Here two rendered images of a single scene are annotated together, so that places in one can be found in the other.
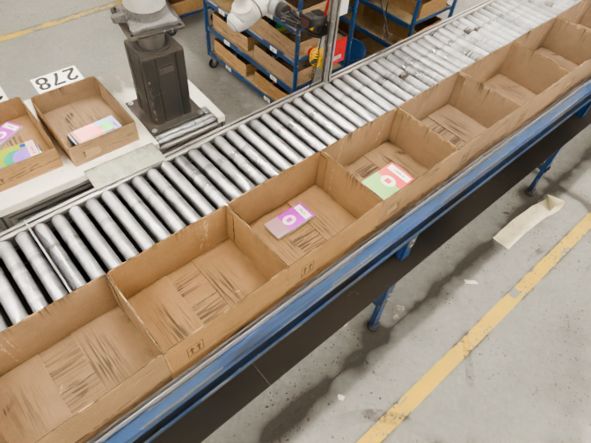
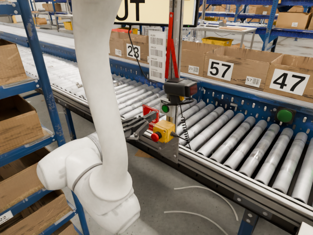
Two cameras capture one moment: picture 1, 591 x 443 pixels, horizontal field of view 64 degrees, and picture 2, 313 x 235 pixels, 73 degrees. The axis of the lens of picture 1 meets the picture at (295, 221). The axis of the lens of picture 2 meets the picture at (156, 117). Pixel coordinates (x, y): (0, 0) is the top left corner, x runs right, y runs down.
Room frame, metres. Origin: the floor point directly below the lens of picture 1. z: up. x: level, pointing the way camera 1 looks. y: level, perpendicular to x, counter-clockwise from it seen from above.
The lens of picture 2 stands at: (2.17, 0.73, 1.35)
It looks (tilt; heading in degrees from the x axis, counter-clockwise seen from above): 29 degrees down; 266
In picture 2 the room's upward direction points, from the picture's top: straight up
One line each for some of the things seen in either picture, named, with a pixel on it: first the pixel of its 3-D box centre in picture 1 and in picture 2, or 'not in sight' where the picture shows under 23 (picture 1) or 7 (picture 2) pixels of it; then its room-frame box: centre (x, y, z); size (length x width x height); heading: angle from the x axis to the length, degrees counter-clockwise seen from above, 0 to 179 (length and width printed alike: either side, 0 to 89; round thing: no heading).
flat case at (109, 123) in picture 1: (98, 133); not in sight; (1.44, 0.84, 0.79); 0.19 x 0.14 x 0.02; 136
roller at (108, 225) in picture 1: (122, 243); not in sight; (0.95, 0.61, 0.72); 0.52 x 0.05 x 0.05; 45
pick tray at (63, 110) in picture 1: (84, 119); not in sight; (1.51, 0.92, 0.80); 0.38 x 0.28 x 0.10; 44
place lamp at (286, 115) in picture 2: not in sight; (284, 116); (1.42, -0.18, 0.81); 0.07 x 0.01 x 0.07; 135
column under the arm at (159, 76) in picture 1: (159, 78); not in sight; (1.68, 0.63, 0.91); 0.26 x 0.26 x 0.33; 43
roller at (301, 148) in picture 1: (299, 146); (275, 153); (1.55, 0.02, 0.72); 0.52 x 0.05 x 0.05; 45
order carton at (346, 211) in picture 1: (304, 219); not in sight; (0.95, -0.03, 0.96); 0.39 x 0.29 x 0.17; 135
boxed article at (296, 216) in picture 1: (289, 221); not in sight; (1.00, 0.02, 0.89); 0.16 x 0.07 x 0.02; 135
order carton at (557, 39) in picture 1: (554, 58); (151, 50); (2.06, -1.13, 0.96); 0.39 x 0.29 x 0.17; 135
